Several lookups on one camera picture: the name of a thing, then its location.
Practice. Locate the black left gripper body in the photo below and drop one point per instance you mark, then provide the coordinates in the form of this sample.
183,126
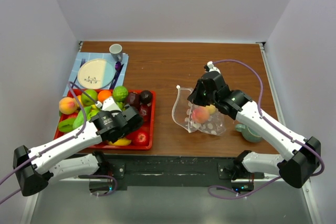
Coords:
125,132

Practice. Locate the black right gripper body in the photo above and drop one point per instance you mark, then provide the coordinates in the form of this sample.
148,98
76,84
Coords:
201,97

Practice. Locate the yellow lemon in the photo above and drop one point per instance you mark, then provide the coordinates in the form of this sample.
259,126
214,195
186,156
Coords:
211,109

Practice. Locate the peach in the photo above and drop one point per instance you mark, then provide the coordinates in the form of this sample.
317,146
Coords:
67,105
200,115

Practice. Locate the dark purple mangosteen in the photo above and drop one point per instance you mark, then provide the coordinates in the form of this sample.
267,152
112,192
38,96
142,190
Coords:
146,97

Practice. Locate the clear polka dot zip bag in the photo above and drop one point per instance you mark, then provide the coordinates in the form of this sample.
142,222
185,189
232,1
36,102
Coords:
182,115

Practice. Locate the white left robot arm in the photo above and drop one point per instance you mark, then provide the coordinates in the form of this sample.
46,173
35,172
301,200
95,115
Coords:
35,168

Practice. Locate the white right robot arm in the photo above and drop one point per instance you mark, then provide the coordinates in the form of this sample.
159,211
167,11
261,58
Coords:
298,157

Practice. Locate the red apple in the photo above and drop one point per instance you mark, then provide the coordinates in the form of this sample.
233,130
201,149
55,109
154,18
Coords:
141,139

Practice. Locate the yellow banana bunch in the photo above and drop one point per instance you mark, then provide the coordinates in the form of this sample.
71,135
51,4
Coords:
120,142

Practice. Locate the bumpy green custard apple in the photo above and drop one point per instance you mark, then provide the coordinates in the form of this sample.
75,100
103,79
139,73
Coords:
120,93

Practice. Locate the orange fruit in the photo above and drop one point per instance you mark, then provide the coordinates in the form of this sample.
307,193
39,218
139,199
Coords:
103,95

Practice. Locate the light blue placemat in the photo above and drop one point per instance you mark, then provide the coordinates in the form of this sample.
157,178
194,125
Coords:
83,57

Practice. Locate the red plastic tray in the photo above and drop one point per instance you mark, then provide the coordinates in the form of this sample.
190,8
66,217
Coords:
148,127

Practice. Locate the teal ceramic mug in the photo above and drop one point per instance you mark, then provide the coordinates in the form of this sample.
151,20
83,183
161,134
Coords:
248,133

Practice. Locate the purple plastic spoon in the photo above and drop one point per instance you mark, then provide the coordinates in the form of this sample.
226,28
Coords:
118,67

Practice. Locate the cream and blue plate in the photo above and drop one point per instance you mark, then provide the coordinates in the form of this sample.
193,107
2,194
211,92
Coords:
96,74

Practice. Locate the peach at tray corner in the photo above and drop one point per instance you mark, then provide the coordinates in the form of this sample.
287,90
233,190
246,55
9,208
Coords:
67,105

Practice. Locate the grey cup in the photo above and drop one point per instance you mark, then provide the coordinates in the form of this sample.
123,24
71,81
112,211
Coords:
116,52

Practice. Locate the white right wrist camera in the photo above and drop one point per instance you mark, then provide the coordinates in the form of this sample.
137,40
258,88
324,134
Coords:
210,67

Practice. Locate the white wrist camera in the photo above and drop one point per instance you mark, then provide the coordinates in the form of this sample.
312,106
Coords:
210,67
108,105

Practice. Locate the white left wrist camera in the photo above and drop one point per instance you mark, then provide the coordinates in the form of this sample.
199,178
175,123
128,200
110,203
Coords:
108,105

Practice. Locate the aluminium frame rail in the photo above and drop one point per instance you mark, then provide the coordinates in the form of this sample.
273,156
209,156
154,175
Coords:
98,165

